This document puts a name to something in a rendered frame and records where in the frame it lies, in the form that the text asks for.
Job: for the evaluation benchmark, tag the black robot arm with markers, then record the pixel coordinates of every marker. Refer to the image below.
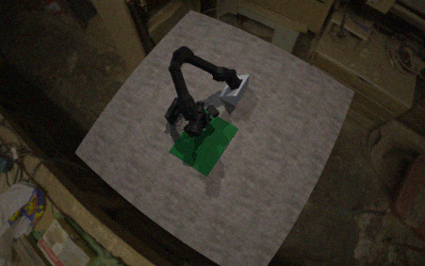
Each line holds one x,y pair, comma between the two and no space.
193,112

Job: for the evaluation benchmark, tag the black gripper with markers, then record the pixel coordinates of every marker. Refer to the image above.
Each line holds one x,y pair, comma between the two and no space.
211,111

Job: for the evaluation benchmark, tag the green circuit board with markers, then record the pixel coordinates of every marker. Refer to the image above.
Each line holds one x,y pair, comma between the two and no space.
203,152

